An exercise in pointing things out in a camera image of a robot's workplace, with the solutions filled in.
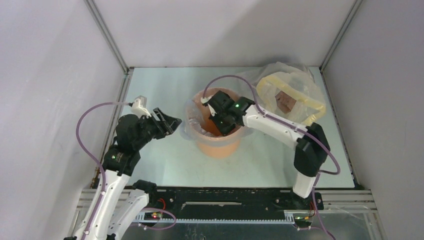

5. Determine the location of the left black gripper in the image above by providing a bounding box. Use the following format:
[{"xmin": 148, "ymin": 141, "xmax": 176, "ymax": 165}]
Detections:
[{"xmin": 133, "ymin": 107, "xmax": 182, "ymax": 150}]

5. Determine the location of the blue plastic trash bag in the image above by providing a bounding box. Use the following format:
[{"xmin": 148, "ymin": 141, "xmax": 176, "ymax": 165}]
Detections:
[{"xmin": 181, "ymin": 95, "xmax": 253, "ymax": 147}]

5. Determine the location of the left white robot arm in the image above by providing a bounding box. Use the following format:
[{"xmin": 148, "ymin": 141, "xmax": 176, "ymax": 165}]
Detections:
[{"xmin": 68, "ymin": 108, "xmax": 182, "ymax": 240}]

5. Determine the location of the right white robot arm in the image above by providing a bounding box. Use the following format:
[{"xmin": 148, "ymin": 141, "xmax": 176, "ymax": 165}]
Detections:
[{"xmin": 201, "ymin": 90, "xmax": 330, "ymax": 209}]

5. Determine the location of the orange plastic trash bin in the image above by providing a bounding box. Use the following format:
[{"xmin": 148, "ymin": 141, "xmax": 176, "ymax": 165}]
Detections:
[{"xmin": 184, "ymin": 89, "xmax": 249, "ymax": 159}]

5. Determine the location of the clear white plastic bag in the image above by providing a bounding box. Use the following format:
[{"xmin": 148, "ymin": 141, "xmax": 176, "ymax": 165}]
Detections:
[{"xmin": 236, "ymin": 61, "xmax": 320, "ymax": 98}]

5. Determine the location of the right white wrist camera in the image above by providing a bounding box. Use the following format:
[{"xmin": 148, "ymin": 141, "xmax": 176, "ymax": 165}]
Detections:
[{"xmin": 200, "ymin": 95, "xmax": 217, "ymax": 116}]

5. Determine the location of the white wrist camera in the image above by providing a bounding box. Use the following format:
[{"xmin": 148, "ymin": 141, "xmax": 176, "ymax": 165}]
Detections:
[
  {"xmin": 200, "ymin": 95, "xmax": 217, "ymax": 116},
  {"xmin": 131, "ymin": 95, "xmax": 152, "ymax": 119}
]

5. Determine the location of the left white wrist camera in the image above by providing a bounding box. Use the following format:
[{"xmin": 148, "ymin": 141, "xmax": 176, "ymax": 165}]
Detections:
[{"xmin": 131, "ymin": 95, "xmax": 152, "ymax": 119}]

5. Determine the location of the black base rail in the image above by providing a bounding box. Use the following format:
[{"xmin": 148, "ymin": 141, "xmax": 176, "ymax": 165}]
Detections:
[{"xmin": 147, "ymin": 186, "xmax": 324, "ymax": 221}]

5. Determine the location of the aluminium frame front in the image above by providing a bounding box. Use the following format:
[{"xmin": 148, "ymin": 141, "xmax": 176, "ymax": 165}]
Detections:
[{"xmin": 66, "ymin": 188, "xmax": 388, "ymax": 240}]

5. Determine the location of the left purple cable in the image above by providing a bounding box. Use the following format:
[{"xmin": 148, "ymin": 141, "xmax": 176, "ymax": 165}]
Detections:
[{"xmin": 75, "ymin": 101, "xmax": 177, "ymax": 240}]

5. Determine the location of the purple cable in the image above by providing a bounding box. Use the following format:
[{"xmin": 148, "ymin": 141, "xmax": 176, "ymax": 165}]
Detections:
[
  {"xmin": 202, "ymin": 74, "xmax": 342, "ymax": 240},
  {"xmin": 75, "ymin": 101, "xmax": 177, "ymax": 240}
]

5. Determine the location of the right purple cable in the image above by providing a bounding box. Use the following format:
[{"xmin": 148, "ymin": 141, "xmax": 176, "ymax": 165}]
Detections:
[{"xmin": 202, "ymin": 74, "xmax": 342, "ymax": 240}]

